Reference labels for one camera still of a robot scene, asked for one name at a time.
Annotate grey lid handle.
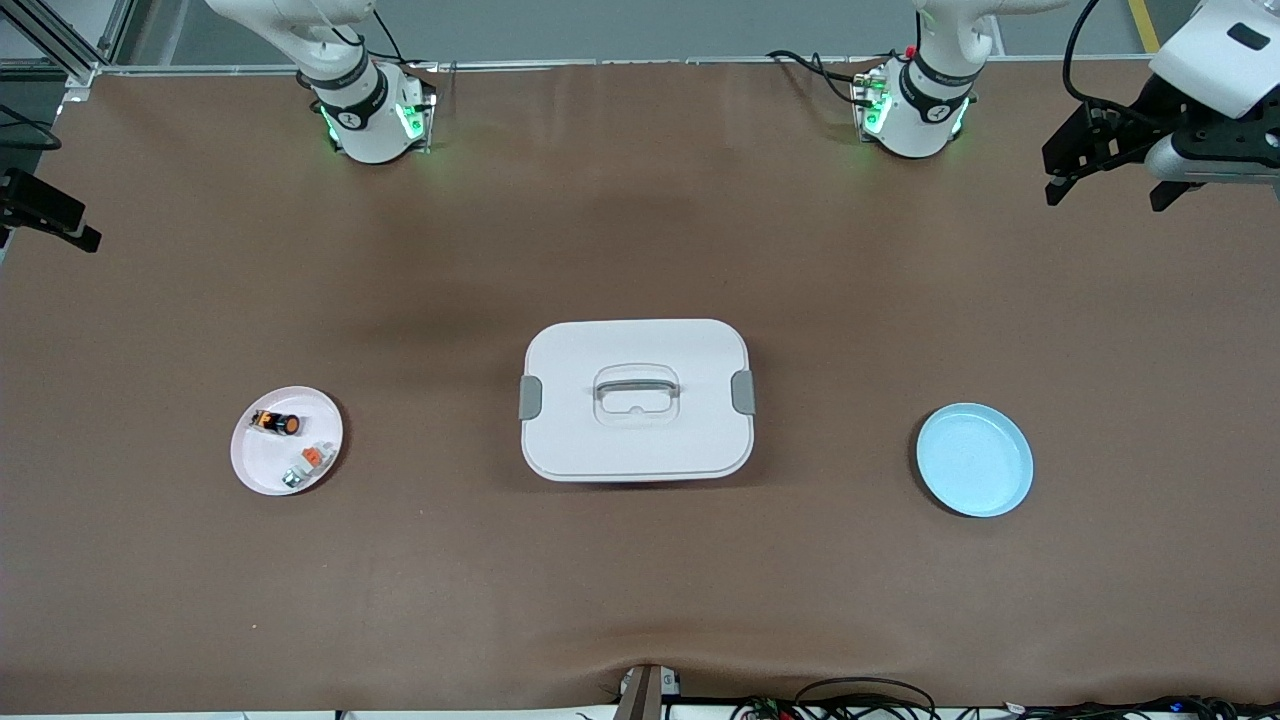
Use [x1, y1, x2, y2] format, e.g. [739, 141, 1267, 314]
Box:
[595, 372, 681, 401]

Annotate white lidded plastic box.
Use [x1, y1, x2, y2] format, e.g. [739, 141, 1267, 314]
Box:
[518, 319, 757, 484]

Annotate black looped cable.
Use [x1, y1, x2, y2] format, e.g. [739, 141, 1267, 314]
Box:
[795, 677, 939, 720]

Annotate brown camera mount post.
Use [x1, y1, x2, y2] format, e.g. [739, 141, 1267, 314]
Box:
[613, 662, 683, 720]

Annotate light blue round plate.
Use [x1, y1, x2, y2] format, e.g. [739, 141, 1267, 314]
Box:
[916, 402, 1035, 519]

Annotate small orange and white connector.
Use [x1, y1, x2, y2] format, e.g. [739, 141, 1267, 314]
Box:
[281, 441, 334, 490]

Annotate black cable bundle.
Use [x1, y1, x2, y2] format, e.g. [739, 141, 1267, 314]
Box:
[1000, 694, 1280, 720]

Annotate black arm base cable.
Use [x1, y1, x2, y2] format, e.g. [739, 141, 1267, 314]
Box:
[767, 50, 881, 107]
[372, 10, 441, 73]

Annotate pink round plate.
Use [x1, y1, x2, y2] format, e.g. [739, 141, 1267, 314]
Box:
[230, 386, 344, 497]

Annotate aluminium frame profile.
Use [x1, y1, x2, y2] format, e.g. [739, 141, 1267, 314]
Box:
[0, 0, 136, 101]

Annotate black left arm base cable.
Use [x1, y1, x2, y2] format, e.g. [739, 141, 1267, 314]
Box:
[767, 50, 881, 107]

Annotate silver table edge rail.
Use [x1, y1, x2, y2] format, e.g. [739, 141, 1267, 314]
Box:
[95, 55, 1151, 77]

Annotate black right arm base cable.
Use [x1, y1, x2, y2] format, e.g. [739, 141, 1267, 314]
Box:
[372, 10, 441, 73]

